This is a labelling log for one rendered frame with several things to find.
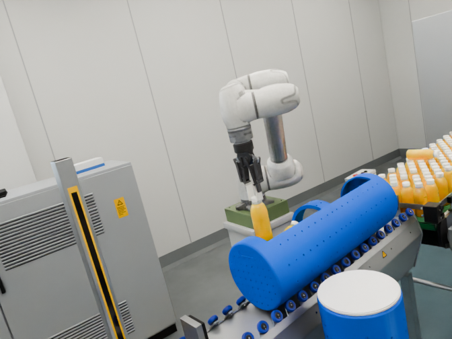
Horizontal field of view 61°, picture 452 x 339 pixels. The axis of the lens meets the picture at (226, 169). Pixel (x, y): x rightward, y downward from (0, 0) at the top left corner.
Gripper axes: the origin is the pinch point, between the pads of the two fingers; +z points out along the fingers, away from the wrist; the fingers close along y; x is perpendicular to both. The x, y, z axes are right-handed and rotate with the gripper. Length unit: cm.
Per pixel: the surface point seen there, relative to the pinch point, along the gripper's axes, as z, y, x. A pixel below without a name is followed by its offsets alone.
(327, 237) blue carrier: 26.3, 13.5, 20.9
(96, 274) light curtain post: 12, -29, -57
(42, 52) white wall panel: -113, -284, 26
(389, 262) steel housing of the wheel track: 58, 14, 61
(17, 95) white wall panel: -79, -288, -7
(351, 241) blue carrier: 34, 14, 35
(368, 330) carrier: 43, 43, -3
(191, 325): 32, 3, -42
